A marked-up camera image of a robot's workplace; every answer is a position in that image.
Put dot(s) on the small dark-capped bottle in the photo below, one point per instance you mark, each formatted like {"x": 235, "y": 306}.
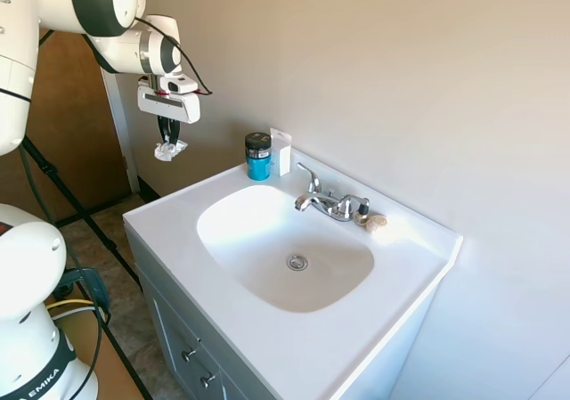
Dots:
{"x": 361, "y": 213}

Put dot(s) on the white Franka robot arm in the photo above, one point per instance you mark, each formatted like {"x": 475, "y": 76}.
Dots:
{"x": 18, "y": 61}

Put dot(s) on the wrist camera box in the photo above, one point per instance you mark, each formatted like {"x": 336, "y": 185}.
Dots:
{"x": 178, "y": 84}

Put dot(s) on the brown wooden door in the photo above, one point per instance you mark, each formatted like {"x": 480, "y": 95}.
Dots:
{"x": 75, "y": 128}

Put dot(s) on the white door frame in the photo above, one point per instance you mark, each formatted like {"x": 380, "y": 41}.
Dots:
{"x": 120, "y": 133}

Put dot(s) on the black camera tripod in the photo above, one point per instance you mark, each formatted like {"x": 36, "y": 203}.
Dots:
{"x": 75, "y": 199}

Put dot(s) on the metal cabinet knob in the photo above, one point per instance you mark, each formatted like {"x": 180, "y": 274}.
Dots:
{"x": 190, "y": 353}
{"x": 207, "y": 378}

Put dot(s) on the blue jar with black lid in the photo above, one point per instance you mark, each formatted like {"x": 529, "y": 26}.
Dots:
{"x": 258, "y": 161}

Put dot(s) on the black baseboard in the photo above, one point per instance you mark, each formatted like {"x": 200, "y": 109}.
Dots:
{"x": 149, "y": 188}

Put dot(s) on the white tissue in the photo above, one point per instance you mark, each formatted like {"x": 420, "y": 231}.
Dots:
{"x": 168, "y": 151}

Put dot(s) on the chrome faucet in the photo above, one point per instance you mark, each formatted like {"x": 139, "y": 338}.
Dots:
{"x": 331, "y": 204}

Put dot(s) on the white sink vanity cabinet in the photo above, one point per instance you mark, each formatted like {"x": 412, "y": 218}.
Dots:
{"x": 160, "y": 320}

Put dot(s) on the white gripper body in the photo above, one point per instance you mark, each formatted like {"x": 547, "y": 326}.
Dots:
{"x": 169, "y": 105}

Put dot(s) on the chrome sink drain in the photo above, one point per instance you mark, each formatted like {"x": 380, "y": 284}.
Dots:
{"x": 297, "y": 262}

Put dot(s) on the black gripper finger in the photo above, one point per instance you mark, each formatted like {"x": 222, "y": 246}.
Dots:
{"x": 175, "y": 130}
{"x": 162, "y": 128}

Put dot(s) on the white vanity sink top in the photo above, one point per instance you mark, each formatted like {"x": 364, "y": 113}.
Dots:
{"x": 178, "y": 239}

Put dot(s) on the small white carton box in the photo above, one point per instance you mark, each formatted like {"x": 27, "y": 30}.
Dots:
{"x": 282, "y": 155}

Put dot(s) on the beige seashell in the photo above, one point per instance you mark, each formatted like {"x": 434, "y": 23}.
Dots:
{"x": 376, "y": 224}

